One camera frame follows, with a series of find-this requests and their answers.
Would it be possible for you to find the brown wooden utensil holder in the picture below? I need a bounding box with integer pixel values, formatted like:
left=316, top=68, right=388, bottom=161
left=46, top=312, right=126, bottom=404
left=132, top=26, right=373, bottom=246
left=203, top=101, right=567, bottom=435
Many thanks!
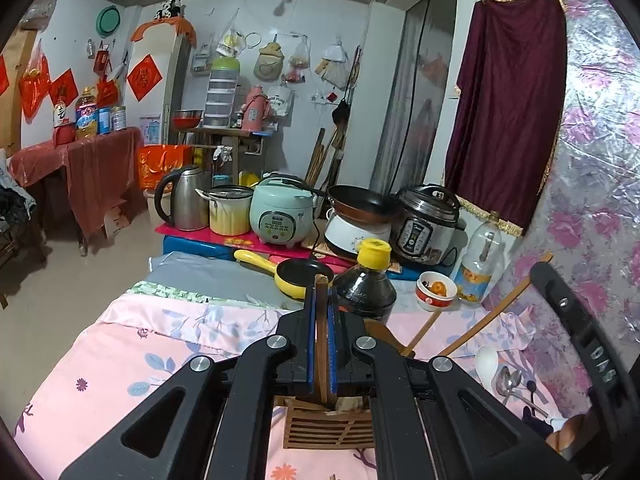
left=273, top=274, right=417, bottom=451

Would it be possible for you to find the wooden chopstick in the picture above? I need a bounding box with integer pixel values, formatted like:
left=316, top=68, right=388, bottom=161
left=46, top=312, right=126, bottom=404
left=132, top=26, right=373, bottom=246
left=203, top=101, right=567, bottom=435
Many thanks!
left=438, top=252, right=553, bottom=356
left=401, top=311, right=442, bottom=356

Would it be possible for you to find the black small spoon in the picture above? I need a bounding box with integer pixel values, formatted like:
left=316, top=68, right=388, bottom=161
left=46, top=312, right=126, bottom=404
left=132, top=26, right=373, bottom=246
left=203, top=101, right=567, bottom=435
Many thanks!
left=526, top=379, right=537, bottom=402

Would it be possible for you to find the white ceramic spoon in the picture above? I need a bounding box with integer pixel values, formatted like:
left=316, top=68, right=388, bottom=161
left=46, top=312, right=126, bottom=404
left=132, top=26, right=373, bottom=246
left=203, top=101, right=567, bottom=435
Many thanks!
left=475, top=346, right=499, bottom=392

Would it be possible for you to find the metal spoon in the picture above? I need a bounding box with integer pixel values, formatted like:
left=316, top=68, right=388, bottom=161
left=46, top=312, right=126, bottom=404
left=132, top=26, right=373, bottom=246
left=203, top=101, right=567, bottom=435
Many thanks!
left=495, top=366, right=549, bottom=418

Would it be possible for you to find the pink deer-print tablecloth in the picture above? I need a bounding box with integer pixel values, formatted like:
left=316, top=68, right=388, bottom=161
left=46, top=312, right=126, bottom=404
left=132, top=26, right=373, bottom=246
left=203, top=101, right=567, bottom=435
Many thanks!
left=12, top=282, right=535, bottom=479

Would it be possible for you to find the red white bowl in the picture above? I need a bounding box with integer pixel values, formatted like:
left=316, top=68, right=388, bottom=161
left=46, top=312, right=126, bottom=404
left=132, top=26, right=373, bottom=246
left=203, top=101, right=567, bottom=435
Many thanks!
left=414, top=271, right=458, bottom=312

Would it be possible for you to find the dark soy sauce bottle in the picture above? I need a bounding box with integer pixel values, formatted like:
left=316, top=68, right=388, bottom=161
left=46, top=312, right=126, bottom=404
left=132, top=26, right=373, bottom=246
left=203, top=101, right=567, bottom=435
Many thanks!
left=333, top=238, right=397, bottom=324

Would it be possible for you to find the clear cooking oil bottle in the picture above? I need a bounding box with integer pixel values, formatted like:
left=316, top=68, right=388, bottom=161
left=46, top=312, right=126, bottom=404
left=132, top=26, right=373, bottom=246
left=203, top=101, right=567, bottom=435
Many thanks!
left=454, top=211, right=502, bottom=304

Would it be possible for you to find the yellow small frying pan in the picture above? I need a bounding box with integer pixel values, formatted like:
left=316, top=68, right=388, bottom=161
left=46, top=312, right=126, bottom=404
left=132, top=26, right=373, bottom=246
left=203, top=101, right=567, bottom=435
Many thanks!
left=234, top=249, right=334, bottom=300

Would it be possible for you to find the black silver pressure cooker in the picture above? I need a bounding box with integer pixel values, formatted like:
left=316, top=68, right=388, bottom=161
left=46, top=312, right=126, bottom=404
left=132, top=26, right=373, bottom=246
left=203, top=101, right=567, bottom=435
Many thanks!
left=390, top=184, right=460, bottom=266

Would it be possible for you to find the white electric hot plate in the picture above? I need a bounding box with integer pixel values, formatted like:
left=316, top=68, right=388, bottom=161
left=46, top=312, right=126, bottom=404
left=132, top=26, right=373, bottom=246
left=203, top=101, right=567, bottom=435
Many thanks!
left=324, top=208, right=392, bottom=257

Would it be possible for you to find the stainless steel electric kettle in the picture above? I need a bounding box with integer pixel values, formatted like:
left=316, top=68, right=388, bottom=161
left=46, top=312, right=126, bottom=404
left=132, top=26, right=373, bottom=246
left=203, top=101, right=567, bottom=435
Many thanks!
left=154, top=165, right=208, bottom=232

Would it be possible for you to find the yellow enamel pot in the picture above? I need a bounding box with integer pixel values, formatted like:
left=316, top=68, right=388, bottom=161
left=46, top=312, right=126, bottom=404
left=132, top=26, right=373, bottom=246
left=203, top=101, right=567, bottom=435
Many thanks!
left=196, top=184, right=254, bottom=236

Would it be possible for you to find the mint green rice cooker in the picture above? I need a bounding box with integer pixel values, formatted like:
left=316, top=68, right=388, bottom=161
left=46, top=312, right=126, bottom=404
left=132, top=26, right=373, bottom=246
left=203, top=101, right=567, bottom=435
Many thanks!
left=250, top=174, right=314, bottom=248

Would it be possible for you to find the copper frying pan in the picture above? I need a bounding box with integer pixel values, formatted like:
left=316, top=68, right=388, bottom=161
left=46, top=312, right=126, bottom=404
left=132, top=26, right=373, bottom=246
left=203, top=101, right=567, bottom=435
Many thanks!
left=283, top=176, right=398, bottom=223

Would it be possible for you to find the red gift bag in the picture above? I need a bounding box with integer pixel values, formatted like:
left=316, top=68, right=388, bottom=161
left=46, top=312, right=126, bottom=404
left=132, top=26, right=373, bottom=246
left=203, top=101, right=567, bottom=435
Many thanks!
left=137, top=144, right=193, bottom=190

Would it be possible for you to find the table with red cover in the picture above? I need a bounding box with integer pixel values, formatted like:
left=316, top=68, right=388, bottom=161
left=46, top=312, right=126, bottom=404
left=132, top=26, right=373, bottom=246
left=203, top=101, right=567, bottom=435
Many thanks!
left=9, top=128, right=146, bottom=257

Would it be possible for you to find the pink thermos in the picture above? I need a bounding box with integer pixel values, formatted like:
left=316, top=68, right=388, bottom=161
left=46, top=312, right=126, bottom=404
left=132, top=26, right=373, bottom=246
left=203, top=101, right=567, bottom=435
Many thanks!
left=241, top=86, right=270, bottom=132

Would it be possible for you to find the yellow cooking oil bottle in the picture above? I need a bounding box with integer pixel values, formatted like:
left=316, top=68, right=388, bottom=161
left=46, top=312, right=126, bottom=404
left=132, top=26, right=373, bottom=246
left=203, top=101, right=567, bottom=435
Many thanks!
left=75, top=87, right=98, bottom=140

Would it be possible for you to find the stacked steamer with green lid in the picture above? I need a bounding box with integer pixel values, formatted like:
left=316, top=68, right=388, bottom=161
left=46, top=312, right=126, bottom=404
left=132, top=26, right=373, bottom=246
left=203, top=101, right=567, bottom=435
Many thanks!
left=202, top=56, right=240, bottom=129

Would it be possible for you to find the white refrigerator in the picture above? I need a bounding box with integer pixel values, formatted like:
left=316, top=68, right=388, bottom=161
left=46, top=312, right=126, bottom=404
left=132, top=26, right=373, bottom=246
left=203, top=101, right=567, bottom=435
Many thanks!
left=122, top=16, right=196, bottom=144

